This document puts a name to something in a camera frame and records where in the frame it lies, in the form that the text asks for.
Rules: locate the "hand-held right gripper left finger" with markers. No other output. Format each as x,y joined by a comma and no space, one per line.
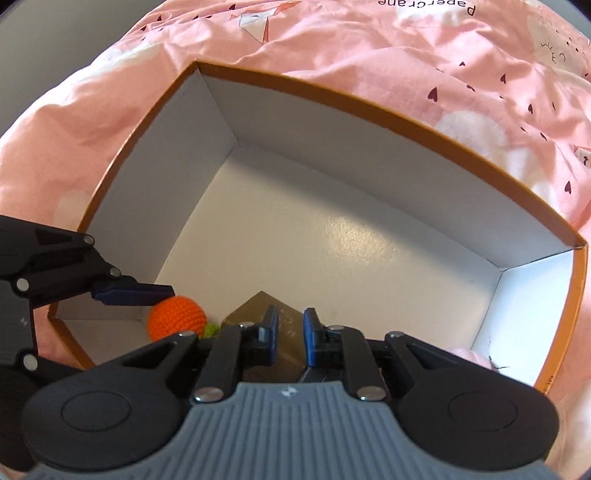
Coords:
269,334

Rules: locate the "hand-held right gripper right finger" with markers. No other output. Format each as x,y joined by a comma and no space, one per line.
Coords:
312,337

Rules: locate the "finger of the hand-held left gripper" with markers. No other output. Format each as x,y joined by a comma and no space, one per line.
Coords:
134,293

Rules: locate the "small taupe box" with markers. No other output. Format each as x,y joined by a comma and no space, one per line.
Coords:
288,323

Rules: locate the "orange crochet ball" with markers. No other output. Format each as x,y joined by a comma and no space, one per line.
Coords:
178,318

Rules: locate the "orange cardboard box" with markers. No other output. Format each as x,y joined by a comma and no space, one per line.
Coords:
323,230

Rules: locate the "pink folded cloth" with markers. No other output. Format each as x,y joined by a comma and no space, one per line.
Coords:
471,357

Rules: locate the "pink printed blanket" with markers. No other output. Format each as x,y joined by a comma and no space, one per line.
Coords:
369,55

